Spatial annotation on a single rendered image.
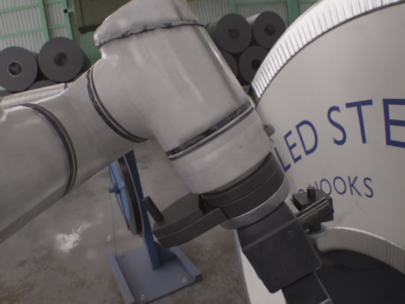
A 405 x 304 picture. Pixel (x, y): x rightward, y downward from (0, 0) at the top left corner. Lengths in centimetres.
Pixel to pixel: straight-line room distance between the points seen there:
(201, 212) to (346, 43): 26
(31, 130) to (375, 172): 36
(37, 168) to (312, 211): 20
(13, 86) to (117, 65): 1139
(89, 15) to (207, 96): 87
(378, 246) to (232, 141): 26
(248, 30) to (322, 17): 1216
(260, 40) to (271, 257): 1259
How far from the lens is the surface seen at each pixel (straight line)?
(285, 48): 50
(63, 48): 1130
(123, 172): 158
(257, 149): 24
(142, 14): 24
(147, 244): 203
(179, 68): 23
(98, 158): 28
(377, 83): 37
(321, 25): 43
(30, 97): 528
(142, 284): 205
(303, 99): 47
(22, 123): 23
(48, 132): 23
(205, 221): 26
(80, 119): 26
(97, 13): 107
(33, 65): 1144
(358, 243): 46
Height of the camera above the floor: 129
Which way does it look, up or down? 17 degrees down
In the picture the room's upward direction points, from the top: 9 degrees counter-clockwise
